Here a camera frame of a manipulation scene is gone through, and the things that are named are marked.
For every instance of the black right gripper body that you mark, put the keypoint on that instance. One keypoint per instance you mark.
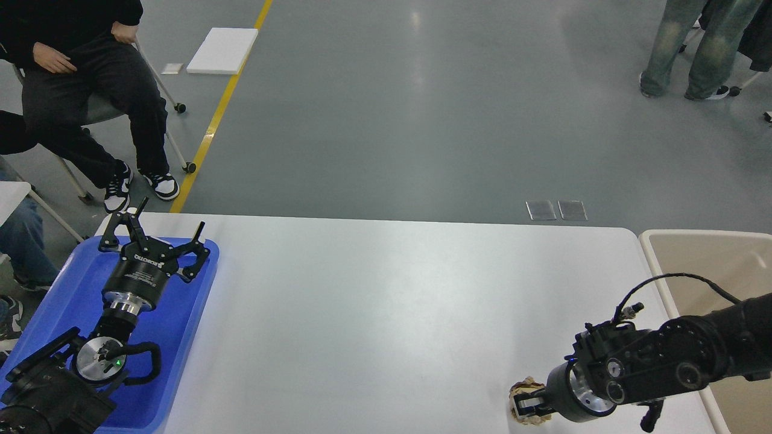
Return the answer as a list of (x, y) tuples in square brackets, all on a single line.
[(568, 393)]

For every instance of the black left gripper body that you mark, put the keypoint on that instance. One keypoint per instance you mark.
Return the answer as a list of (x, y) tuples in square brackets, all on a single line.
[(142, 272)]

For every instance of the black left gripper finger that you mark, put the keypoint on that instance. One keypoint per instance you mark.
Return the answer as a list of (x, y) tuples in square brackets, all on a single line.
[(196, 247), (130, 220)]

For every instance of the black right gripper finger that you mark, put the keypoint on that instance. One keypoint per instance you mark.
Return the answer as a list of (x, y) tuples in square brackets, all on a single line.
[(526, 395), (532, 409)]

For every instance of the brown paper ball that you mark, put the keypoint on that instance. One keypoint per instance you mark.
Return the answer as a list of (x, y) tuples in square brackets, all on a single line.
[(528, 385)]

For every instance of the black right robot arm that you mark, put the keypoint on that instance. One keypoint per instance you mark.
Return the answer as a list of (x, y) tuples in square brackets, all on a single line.
[(614, 363)]

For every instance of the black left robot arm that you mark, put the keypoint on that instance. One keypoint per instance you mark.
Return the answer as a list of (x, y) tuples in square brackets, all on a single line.
[(104, 351)]

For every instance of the blue plastic tray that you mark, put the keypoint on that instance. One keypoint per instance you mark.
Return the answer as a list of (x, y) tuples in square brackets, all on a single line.
[(75, 300)]

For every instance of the person in blue jeans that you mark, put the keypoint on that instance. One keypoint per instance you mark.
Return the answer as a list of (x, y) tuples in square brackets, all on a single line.
[(21, 240)]

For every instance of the seated person in black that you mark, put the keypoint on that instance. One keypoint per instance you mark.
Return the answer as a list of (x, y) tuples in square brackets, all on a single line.
[(71, 50)]

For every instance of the small white floor card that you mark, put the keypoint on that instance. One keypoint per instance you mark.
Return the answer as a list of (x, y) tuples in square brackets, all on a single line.
[(172, 68)]

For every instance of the right clear floor plate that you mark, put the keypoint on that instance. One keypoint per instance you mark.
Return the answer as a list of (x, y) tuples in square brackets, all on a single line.
[(572, 210)]

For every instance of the clear floor plate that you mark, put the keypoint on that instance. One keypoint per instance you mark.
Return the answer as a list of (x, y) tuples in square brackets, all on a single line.
[(541, 210), (572, 210)]

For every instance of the left clear floor plate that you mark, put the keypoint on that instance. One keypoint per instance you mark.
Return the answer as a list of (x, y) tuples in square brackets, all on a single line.
[(541, 210)]

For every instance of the white foam board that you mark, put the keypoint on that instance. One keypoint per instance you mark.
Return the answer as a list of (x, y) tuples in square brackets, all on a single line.
[(223, 51)]

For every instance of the beige plastic bin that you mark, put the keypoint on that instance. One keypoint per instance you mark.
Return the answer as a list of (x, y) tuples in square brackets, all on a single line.
[(739, 263)]

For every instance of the standing person grey jeans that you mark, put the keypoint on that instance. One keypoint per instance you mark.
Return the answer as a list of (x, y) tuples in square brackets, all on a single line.
[(728, 27)]

